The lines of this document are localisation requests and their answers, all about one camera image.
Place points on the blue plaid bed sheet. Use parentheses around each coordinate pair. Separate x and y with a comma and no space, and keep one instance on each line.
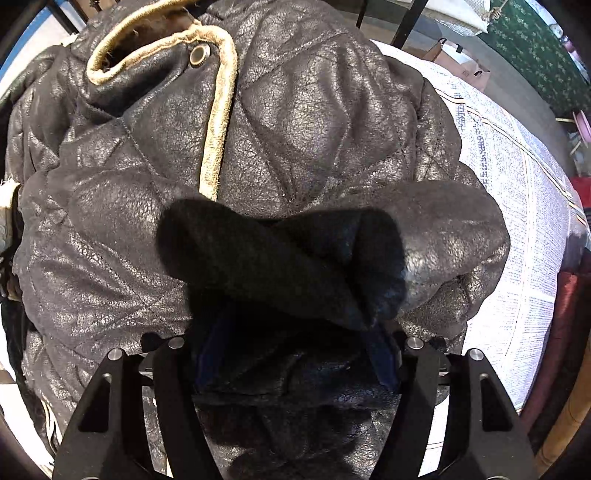
(512,207)

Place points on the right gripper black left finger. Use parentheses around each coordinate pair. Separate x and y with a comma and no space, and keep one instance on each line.
(106,436)

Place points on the green patterned cloth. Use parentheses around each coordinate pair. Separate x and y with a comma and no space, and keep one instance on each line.
(524,40)

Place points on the black quilted jacket tan trim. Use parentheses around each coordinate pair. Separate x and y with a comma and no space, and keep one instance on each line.
(231,193)

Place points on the small cardboard box on floor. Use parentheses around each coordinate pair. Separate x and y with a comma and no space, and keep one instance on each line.
(460,62)

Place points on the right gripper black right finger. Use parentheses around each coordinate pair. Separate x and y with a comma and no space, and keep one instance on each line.
(484,437)

